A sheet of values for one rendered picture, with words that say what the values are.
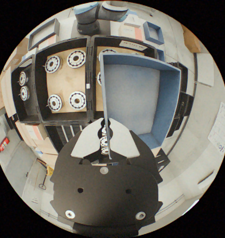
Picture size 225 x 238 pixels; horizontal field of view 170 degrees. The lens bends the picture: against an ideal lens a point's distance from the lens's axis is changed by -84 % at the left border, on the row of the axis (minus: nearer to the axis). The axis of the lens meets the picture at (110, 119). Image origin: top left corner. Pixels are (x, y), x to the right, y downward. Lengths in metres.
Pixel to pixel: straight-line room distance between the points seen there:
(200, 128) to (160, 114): 2.91
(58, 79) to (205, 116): 3.19
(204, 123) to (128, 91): 2.94
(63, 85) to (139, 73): 0.38
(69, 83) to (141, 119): 0.38
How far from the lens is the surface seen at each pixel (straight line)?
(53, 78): 0.50
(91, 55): 0.33
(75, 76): 0.43
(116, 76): 0.17
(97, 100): 0.42
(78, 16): 0.52
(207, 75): 3.00
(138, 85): 0.18
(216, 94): 2.96
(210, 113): 2.96
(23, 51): 0.97
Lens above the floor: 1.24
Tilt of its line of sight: 60 degrees down
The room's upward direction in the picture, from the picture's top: 165 degrees clockwise
